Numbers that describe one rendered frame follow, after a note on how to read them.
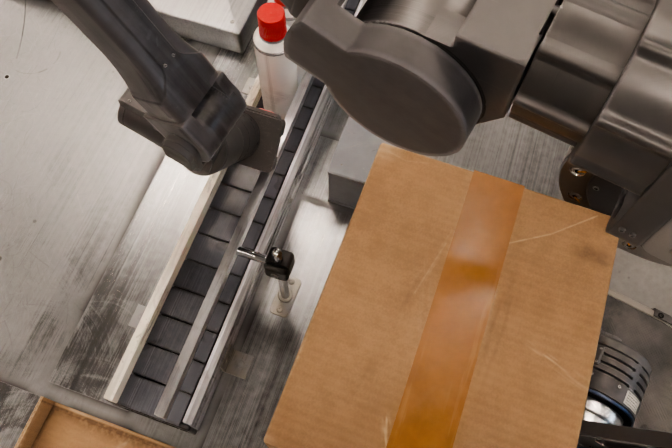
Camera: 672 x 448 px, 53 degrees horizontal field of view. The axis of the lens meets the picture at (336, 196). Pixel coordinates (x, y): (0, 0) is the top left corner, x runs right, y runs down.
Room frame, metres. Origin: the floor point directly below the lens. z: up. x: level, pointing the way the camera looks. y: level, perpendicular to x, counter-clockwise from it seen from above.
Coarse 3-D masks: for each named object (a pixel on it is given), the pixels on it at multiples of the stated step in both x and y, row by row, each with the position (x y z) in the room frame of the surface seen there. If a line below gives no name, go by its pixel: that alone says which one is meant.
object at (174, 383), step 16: (304, 80) 0.52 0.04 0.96; (304, 96) 0.50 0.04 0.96; (288, 112) 0.47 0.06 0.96; (288, 128) 0.45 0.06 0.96; (256, 192) 0.36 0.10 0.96; (256, 208) 0.34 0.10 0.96; (240, 224) 0.31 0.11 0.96; (240, 240) 0.29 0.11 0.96; (224, 256) 0.27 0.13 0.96; (224, 272) 0.25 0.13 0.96; (208, 304) 0.22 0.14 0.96; (208, 320) 0.20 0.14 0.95; (192, 336) 0.18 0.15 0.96; (192, 352) 0.16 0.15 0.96; (176, 368) 0.14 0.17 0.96; (176, 384) 0.13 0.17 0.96; (160, 400) 0.11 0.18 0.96; (160, 416) 0.10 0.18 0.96
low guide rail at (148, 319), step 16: (256, 80) 0.55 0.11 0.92; (256, 96) 0.53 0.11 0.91; (208, 192) 0.38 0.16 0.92; (208, 208) 0.36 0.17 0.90; (192, 224) 0.33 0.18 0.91; (192, 240) 0.32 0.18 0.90; (176, 256) 0.29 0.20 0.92; (176, 272) 0.27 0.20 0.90; (160, 288) 0.25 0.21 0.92; (160, 304) 0.23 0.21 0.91; (144, 320) 0.21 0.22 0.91; (144, 336) 0.19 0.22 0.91; (128, 352) 0.17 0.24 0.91; (128, 368) 0.15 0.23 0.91; (112, 384) 0.13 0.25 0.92; (112, 400) 0.12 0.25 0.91
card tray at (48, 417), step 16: (48, 400) 0.13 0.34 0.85; (32, 416) 0.10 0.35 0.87; (48, 416) 0.11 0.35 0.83; (64, 416) 0.11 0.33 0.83; (80, 416) 0.11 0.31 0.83; (32, 432) 0.09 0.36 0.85; (48, 432) 0.09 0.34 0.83; (64, 432) 0.09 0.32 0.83; (80, 432) 0.09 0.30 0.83; (96, 432) 0.09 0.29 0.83; (112, 432) 0.09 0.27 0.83; (128, 432) 0.09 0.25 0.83
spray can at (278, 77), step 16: (272, 16) 0.52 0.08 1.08; (256, 32) 0.53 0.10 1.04; (272, 32) 0.51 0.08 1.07; (256, 48) 0.51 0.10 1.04; (272, 48) 0.51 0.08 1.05; (272, 64) 0.50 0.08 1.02; (288, 64) 0.51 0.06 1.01; (272, 80) 0.50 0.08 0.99; (288, 80) 0.51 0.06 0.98; (272, 96) 0.51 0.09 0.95; (288, 96) 0.51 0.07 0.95
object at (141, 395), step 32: (352, 0) 0.74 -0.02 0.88; (288, 160) 0.45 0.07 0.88; (224, 192) 0.40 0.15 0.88; (224, 224) 0.35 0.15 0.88; (256, 224) 0.35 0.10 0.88; (192, 256) 0.30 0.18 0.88; (192, 288) 0.26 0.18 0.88; (224, 288) 0.26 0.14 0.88; (160, 320) 0.22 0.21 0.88; (192, 320) 0.22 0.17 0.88; (224, 320) 0.23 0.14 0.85; (160, 352) 0.18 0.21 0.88; (128, 384) 0.14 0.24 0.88; (160, 384) 0.14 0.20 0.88; (192, 384) 0.14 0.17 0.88
